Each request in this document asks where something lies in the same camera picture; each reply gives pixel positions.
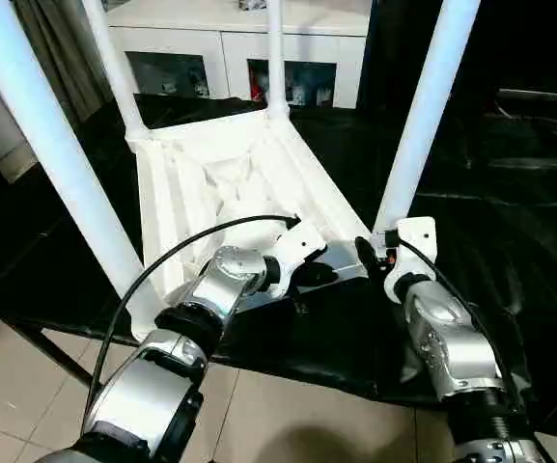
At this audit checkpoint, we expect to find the black work table leg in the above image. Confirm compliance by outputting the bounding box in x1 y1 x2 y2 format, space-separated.
15 323 92 388

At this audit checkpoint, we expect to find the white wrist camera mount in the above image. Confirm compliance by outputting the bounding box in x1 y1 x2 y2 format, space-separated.
382 216 438 305
269 220 328 299

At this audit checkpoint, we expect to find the white plastic table leg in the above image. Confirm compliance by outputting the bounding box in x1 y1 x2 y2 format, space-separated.
265 0 291 123
81 0 150 142
371 0 483 236
0 0 164 342

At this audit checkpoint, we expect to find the black mat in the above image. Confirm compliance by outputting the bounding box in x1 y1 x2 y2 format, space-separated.
0 90 557 438

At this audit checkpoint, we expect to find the long black bar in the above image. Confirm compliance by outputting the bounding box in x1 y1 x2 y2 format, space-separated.
496 86 557 103

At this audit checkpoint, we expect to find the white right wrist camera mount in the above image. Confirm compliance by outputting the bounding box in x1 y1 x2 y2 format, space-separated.
382 216 438 305

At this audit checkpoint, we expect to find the white cabinet with glass doors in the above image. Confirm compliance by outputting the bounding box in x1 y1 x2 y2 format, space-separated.
105 0 372 111

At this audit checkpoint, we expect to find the small red item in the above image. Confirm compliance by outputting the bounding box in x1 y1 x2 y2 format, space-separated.
250 69 266 103

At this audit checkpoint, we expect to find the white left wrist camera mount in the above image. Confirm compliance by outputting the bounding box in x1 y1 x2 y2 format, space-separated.
269 220 328 299

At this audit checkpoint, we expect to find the grey curtain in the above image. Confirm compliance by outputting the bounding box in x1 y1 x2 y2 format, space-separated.
15 0 119 123

